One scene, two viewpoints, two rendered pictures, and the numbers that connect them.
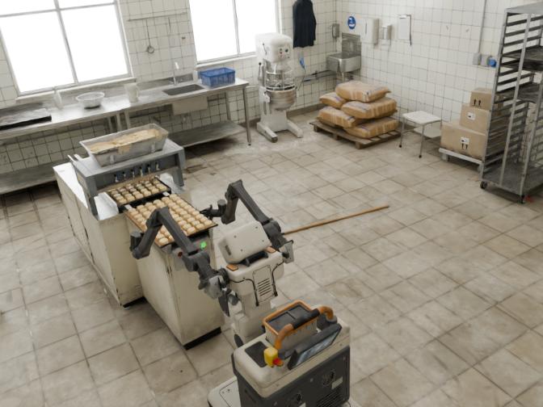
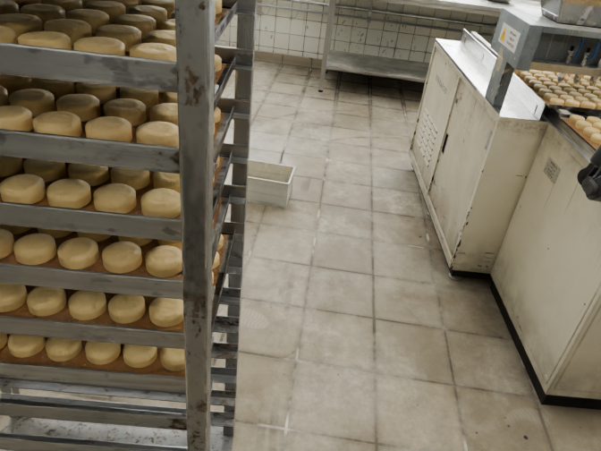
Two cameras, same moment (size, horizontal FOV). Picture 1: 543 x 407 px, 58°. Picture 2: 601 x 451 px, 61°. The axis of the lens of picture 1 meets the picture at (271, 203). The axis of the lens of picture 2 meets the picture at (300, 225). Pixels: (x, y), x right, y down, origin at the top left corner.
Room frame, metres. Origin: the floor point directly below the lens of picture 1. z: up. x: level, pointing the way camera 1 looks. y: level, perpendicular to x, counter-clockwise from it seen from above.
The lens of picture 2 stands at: (0.92, 0.82, 1.48)
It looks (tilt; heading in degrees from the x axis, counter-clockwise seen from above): 33 degrees down; 31
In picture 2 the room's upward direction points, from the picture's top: 7 degrees clockwise
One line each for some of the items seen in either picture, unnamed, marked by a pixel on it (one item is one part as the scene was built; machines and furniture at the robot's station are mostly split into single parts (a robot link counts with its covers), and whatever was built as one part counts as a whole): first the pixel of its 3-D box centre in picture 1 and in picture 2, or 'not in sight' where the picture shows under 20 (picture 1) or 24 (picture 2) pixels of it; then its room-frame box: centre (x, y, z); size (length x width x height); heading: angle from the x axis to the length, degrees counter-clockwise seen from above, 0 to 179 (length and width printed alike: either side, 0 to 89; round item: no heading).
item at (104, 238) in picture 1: (126, 221); (505, 154); (3.69, 1.26, 0.42); 1.28 x 0.72 x 0.84; 33
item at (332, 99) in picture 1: (347, 97); not in sight; (6.83, -1.19, 0.47); 0.72 x 0.42 x 0.17; 119
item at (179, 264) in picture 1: (191, 253); not in sight; (2.57, 0.52, 0.77); 0.24 x 0.04 x 0.14; 123
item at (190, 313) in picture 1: (174, 270); (588, 259); (2.87, 0.72, 0.45); 0.70 x 0.34 x 0.90; 33
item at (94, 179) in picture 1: (133, 176); (589, 70); (3.29, 1.00, 1.01); 0.72 x 0.33 x 0.34; 123
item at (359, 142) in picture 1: (356, 129); not in sight; (6.59, -1.30, 0.06); 1.20 x 0.80 x 0.11; 31
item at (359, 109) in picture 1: (370, 106); not in sight; (6.34, -1.42, 0.47); 0.72 x 0.42 x 0.17; 124
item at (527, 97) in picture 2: (90, 181); (493, 64); (3.58, 1.44, 0.88); 1.28 x 0.01 x 0.07; 33
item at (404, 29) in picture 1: (404, 29); not in sight; (6.70, -1.93, 1.37); 0.27 x 0.02 x 0.40; 29
